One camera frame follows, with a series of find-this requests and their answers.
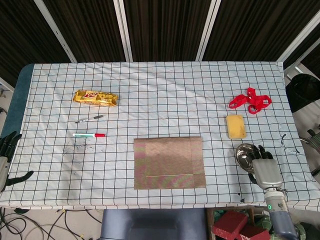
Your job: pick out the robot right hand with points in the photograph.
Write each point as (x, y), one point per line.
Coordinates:
(266, 172)

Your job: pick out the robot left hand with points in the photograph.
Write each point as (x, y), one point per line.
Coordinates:
(3, 170)

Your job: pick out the metal bowl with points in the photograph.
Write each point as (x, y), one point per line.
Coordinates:
(243, 157)

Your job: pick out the brown woven placemat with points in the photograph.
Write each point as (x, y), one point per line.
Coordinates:
(162, 162)

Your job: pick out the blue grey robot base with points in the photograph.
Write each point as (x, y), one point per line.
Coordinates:
(150, 225)

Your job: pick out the yellow sponge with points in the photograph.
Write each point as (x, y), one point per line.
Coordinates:
(236, 126)

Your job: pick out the metal stool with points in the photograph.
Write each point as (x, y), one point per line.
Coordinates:
(313, 141)

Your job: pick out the small red box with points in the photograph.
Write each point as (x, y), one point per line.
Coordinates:
(255, 233)

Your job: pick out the red ribbon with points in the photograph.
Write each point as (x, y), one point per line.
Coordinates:
(255, 100)

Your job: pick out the wooden crate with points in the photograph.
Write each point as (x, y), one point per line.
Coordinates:
(210, 225)

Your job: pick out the black trash bin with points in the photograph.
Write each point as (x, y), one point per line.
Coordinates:
(303, 92)

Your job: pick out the red capped white marker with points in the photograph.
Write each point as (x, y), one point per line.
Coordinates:
(87, 135)

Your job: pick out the black pen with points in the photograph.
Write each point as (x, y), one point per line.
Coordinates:
(90, 119)

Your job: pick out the gold snack packet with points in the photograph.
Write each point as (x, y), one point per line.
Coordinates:
(95, 98)

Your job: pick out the dark slatted screen panel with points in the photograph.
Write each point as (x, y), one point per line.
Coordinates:
(87, 30)
(255, 30)
(20, 37)
(165, 30)

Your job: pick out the checkered white tablecloth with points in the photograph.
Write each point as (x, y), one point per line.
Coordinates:
(160, 87)

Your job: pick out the white screen frame post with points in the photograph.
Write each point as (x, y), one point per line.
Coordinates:
(208, 30)
(56, 31)
(297, 37)
(123, 30)

